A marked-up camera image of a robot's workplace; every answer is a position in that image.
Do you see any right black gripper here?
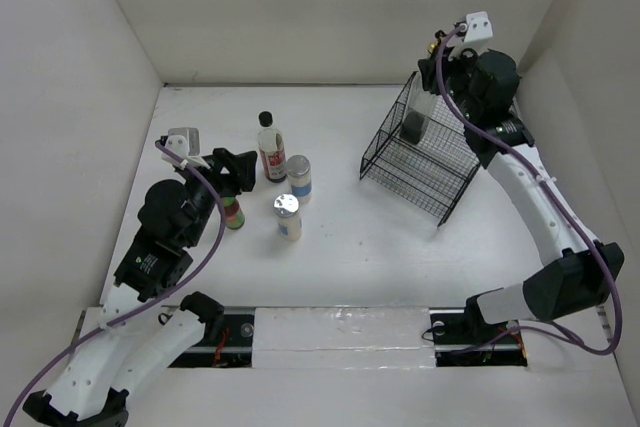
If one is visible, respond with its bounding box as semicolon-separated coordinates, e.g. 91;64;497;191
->
419;40;481;121

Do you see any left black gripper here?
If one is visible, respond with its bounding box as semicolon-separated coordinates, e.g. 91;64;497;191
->
178;146;257;245

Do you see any green-label brown sauce bottle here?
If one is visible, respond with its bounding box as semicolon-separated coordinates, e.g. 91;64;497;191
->
222;197;246;230

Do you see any black-capped dark sauce bottle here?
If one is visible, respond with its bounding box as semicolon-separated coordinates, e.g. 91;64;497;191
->
257;111;287;183

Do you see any gold-capped oil dispenser bottle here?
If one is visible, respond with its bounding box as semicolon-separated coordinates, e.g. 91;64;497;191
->
400;30;445;145

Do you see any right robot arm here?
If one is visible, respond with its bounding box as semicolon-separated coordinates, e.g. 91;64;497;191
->
418;40;624;344

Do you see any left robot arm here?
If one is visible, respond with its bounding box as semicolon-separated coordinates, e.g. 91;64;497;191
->
17;139;258;426

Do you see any front silver-lid salt shaker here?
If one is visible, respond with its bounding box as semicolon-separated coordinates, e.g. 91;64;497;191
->
273;194;302;241

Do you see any silver-lid salt shaker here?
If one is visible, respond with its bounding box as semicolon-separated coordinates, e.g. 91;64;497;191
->
286;155;312;204
273;194;302;241

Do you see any rear silver-lid salt shaker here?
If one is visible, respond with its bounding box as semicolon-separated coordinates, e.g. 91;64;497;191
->
286;155;312;204

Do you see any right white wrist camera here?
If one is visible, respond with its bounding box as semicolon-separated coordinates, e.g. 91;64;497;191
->
449;11;493;58

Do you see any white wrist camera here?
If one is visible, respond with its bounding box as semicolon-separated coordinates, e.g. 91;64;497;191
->
449;11;493;58
161;127;208;170

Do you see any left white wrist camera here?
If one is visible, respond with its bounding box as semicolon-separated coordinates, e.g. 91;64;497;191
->
161;127;208;170

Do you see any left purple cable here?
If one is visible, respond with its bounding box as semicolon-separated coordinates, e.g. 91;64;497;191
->
8;139;226;421

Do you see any black wire rack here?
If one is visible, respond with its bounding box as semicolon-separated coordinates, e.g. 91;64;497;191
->
359;73;480;226

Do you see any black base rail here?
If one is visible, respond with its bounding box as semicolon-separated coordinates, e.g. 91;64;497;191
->
171;308;528;370

